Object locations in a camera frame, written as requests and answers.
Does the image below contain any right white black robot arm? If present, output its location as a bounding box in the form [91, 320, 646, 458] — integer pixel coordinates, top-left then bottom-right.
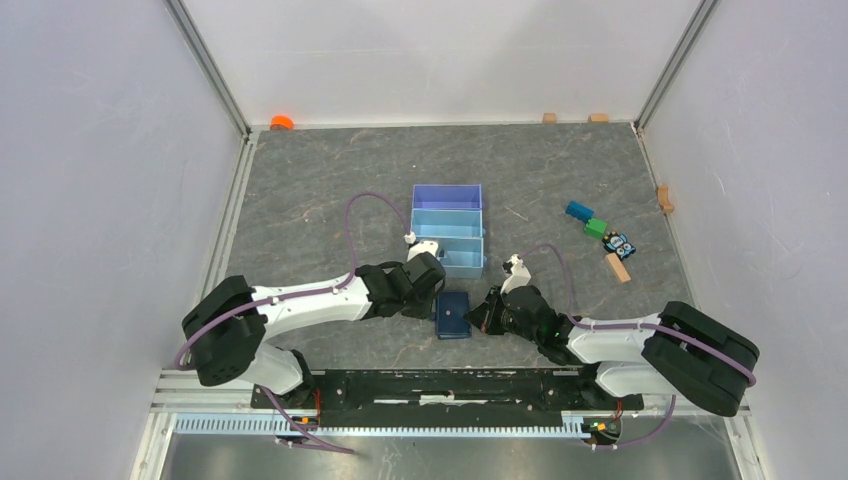
[464, 286, 760, 417]

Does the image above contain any wooden stick block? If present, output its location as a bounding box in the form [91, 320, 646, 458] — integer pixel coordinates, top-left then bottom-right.
[605, 253, 631, 284]

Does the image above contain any blue toy brick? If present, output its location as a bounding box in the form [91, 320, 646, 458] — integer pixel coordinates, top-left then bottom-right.
[565, 201, 594, 224]

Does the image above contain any green toy brick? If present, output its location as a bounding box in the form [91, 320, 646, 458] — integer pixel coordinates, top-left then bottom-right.
[584, 217, 608, 239]

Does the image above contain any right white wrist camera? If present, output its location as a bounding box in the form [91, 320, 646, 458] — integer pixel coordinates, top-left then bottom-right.
[500, 254, 532, 295]

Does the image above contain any blue purple three-bin tray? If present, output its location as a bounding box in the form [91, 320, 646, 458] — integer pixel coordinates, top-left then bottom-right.
[410, 184, 486, 280]

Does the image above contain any blue card holder wallet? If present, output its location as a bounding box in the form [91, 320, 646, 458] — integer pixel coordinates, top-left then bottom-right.
[434, 291, 471, 340]

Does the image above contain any curved wooden piece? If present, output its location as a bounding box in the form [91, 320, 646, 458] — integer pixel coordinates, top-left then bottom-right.
[656, 185, 675, 215]

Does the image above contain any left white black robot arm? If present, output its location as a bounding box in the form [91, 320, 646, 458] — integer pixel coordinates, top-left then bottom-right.
[177, 252, 446, 408]

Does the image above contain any small wooden block right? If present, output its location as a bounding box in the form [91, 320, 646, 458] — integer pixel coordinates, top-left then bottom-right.
[588, 113, 610, 123]

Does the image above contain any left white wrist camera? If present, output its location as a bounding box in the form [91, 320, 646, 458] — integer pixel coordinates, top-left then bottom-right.
[407, 240, 440, 261]

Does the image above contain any black owl pattern block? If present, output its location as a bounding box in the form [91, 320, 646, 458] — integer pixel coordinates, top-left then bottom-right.
[602, 231, 636, 260]

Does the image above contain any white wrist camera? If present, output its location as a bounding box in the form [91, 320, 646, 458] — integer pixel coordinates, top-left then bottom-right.
[407, 240, 440, 261]
[500, 254, 532, 295]

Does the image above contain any orange round cap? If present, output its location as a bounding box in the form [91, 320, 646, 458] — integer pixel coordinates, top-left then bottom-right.
[269, 115, 294, 130]

